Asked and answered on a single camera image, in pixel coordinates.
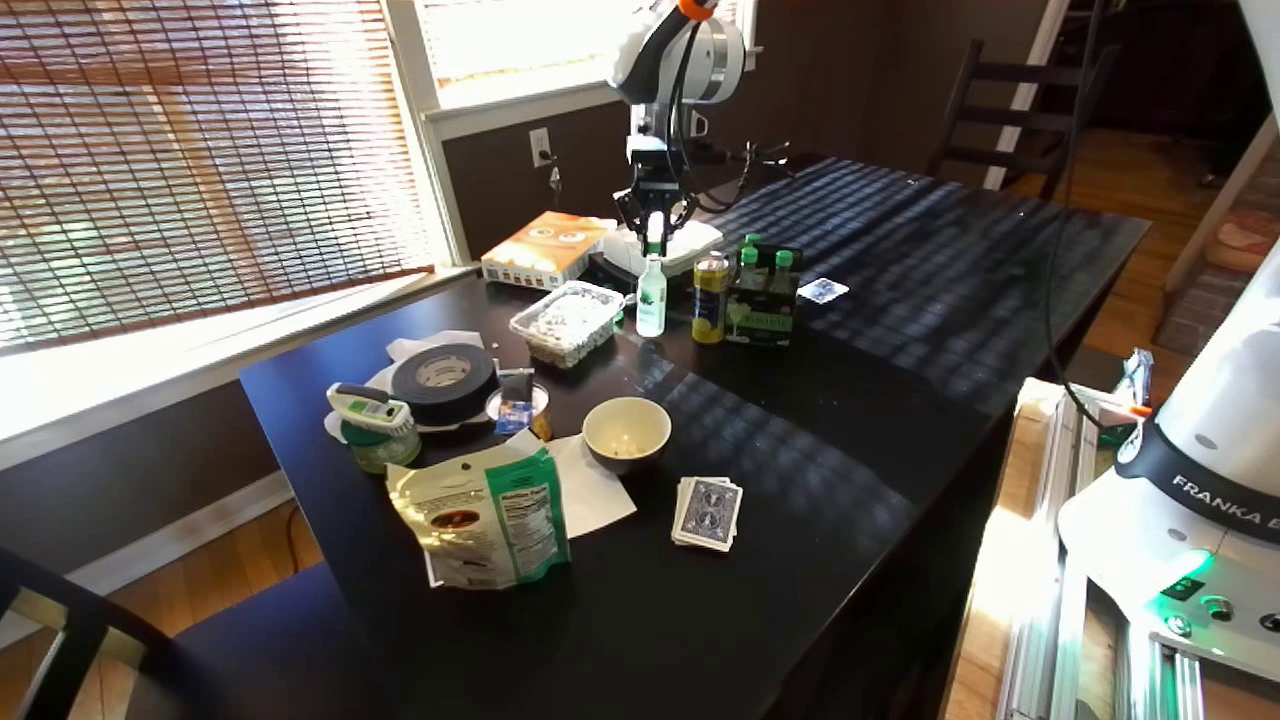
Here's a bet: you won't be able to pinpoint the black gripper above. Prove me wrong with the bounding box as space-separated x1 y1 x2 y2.
619 124 696 259

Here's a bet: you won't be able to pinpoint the white box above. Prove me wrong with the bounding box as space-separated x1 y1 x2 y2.
589 217 727 284

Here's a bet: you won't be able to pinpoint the green cardboard bottle carrier box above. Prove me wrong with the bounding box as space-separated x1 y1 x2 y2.
722 257 803 353

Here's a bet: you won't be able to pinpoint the yellow drink can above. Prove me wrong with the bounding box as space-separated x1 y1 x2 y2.
689 250 737 350

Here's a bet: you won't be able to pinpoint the aluminium foil tray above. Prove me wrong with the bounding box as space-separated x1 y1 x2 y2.
502 275 633 373

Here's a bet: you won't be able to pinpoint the white label card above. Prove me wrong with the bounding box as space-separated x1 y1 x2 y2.
793 272 854 308

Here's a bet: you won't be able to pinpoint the cream ceramic bowl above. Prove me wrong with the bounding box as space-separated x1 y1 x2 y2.
580 394 676 477

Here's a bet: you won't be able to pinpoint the small clear glass cup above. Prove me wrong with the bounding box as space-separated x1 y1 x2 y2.
485 358 550 433

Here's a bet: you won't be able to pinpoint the black tape roll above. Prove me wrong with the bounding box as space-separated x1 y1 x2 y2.
389 339 502 428

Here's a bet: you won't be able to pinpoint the white paper sheet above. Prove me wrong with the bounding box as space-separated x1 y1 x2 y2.
538 428 645 543

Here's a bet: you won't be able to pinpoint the deck of playing cards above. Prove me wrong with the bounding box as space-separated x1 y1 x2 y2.
666 471 747 559

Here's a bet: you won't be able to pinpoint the green and white dispenser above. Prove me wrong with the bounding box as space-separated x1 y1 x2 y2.
318 382 422 479

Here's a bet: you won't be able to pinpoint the green and white snack bag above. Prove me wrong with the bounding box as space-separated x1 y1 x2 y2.
383 442 575 596

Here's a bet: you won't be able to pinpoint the dark wooden ladder-back chair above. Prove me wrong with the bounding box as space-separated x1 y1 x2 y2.
928 36 1119 208

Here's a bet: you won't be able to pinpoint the wooden window blinds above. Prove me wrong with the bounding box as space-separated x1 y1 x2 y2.
0 0 454 358

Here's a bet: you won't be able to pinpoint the white and orange handheld device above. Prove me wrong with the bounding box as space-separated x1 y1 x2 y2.
1116 350 1158 433

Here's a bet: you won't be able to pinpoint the black chair with dark seat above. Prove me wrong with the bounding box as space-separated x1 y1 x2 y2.
0 542 396 720

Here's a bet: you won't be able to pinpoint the white metal robot stand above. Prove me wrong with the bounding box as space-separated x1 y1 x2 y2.
992 375 1280 720

